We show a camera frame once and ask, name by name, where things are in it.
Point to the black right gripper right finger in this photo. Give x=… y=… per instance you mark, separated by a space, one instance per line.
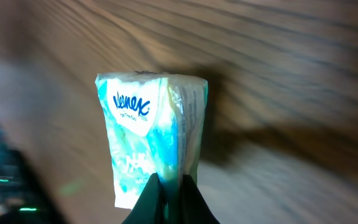
x=193 y=209

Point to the teal tissue pack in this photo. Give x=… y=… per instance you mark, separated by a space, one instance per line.
x=154 y=123

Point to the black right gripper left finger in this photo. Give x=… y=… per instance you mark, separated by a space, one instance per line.
x=149 y=207

